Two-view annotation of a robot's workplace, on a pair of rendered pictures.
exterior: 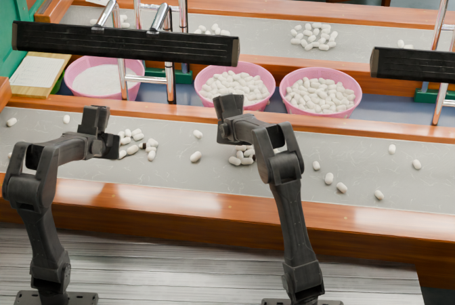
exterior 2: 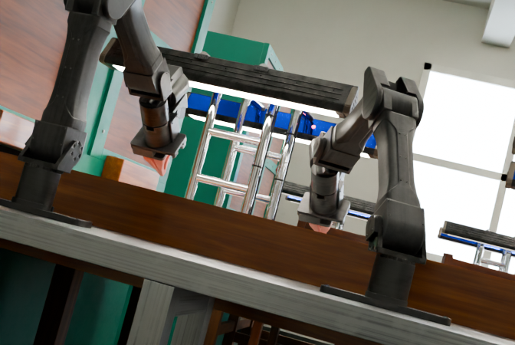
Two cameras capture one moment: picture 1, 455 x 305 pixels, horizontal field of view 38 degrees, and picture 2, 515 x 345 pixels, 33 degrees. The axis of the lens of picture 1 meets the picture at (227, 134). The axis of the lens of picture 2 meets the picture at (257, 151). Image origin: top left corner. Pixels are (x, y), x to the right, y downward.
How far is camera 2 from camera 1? 1.37 m
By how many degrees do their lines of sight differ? 46
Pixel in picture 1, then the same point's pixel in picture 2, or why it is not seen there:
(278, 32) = not seen: hidden behind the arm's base
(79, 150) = (152, 53)
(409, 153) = not seen: outside the picture
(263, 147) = (376, 76)
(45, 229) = (86, 54)
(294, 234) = (397, 168)
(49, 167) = not seen: outside the picture
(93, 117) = (173, 71)
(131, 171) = not seen: hidden behind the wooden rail
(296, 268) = (392, 201)
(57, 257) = (77, 113)
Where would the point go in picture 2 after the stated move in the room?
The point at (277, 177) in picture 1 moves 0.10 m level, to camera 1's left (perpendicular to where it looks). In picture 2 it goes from (388, 100) to (331, 87)
